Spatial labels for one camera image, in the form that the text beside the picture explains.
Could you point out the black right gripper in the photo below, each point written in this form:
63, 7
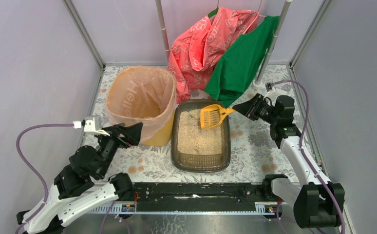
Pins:
257, 107

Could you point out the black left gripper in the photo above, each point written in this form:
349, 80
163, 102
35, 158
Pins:
117, 136

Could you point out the yellow litter scoop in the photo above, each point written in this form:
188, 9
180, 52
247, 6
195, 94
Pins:
213, 115

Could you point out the grey translucent litter box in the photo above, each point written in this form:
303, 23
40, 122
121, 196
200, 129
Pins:
199, 163

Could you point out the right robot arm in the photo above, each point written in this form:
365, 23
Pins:
317, 202

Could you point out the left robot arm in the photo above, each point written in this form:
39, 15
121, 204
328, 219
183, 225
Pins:
63, 201

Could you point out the beige cat litter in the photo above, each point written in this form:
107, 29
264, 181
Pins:
194, 140

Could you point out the green t-shirt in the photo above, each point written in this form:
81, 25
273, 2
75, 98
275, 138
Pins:
238, 66

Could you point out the pink plastic bin liner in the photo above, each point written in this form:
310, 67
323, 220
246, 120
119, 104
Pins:
137, 97

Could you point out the white clothes rack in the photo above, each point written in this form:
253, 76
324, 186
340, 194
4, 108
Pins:
268, 53

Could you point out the pink patterned jacket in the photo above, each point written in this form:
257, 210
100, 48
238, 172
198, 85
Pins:
195, 53

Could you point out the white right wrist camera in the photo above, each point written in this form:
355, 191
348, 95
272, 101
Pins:
273, 93

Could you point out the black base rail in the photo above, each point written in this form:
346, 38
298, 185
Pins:
243, 192

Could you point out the white slotted cable duct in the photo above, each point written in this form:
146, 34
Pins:
189, 207

